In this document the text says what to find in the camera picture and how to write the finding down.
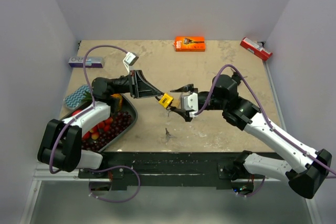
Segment silver keys of brass padlock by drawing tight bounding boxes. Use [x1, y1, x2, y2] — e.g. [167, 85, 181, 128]
[166, 107, 174, 116]

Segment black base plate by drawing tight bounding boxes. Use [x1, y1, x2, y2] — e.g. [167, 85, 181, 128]
[76, 151, 266, 191]

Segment grey fruit tray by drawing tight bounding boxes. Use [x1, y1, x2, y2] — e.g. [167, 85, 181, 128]
[59, 93, 139, 153]

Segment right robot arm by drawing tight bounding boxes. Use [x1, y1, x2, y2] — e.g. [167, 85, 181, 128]
[170, 74, 332, 199]

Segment purple cable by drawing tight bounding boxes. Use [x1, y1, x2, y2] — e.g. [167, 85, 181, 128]
[194, 64, 336, 198]
[48, 45, 141, 204]

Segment purple white box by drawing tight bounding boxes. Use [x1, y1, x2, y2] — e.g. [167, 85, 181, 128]
[68, 57, 105, 68]

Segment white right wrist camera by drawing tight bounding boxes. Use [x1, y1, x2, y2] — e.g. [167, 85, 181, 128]
[181, 91, 201, 119]

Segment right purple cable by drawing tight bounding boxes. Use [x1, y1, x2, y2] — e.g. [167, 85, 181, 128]
[194, 64, 336, 198]

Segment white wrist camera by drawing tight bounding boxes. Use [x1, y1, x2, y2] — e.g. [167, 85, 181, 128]
[181, 91, 201, 119]
[122, 52, 139, 73]

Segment yellow padlock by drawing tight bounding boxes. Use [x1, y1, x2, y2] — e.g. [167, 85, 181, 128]
[155, 93, 174, 109]

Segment aluminium rail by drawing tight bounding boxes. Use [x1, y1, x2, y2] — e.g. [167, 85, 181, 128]
[34, 153, 292, 182]

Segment dark grape bunch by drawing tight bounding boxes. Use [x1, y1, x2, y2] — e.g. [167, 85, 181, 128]
[81, 111, 133, 152]

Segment red box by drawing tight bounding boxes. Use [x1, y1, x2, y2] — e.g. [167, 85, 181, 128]
[240, 37, 272, 61]

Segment brass padlock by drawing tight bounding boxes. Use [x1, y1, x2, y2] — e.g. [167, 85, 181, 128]
[171, 93, 183, 108]

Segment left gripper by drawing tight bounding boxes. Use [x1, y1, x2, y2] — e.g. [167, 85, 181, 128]
[112, 70, 161, 99]

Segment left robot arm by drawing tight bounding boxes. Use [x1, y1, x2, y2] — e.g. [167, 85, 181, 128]
[37, 70, 164, 178]

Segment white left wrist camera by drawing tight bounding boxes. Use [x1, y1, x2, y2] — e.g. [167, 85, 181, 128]
[122, 52, 139, 73]

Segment orange razor box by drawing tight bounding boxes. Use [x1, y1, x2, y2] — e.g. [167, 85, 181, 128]
[173, 36, 206, 52]

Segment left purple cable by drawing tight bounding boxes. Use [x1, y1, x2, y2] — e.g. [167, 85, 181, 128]
[48, 45, 141, 204]

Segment black padlock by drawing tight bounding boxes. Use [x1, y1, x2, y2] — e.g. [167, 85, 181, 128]
[230, 68, 247, 86]

